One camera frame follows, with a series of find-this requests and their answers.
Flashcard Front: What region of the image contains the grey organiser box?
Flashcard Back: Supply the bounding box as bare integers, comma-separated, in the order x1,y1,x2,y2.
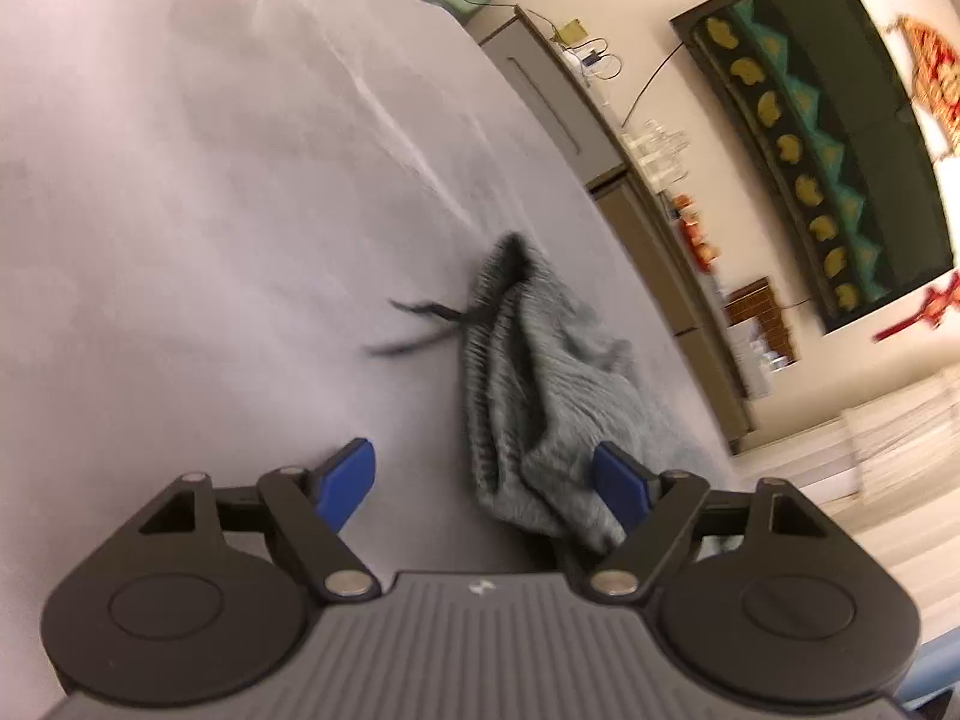
730,319,782,399

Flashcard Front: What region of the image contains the red knot wall ornament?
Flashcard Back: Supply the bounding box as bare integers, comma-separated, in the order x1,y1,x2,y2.
870,270,960,347

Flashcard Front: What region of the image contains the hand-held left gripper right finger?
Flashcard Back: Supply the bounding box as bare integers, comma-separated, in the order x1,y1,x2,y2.
581,441,827,605

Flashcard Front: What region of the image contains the red gold wall ornament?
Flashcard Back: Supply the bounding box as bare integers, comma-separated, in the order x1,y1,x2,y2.
885,13,960,159

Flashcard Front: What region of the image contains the black television with patterned cover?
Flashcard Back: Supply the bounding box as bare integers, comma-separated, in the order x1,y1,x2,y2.
669,0,960,337

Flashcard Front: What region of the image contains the red plate of fruit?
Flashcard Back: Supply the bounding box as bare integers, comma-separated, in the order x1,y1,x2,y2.
670,194,722,268

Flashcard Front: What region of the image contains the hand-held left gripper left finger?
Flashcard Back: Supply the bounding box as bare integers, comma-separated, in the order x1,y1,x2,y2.
135,436,380,602

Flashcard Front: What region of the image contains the light blue cloth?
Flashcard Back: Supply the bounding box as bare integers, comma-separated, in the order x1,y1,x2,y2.
898,628,960,720

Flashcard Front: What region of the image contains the brown wooden grid board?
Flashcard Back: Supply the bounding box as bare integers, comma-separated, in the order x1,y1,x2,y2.
723,277,797,369

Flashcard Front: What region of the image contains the black cable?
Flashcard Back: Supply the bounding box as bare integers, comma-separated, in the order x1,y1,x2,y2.
622,40,688,122

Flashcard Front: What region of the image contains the cream sheer curtain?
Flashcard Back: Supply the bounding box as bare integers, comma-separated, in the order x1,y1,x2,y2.
731,366,960,545

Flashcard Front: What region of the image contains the set of clear glass cups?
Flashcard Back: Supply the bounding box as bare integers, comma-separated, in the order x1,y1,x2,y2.
618,115,692,189

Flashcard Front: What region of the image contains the power strip with cables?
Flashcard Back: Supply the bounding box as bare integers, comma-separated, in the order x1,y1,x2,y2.
559,37,625,81

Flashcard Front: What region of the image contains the grey brown sideboard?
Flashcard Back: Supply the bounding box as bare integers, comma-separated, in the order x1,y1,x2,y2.
480,4,759,456

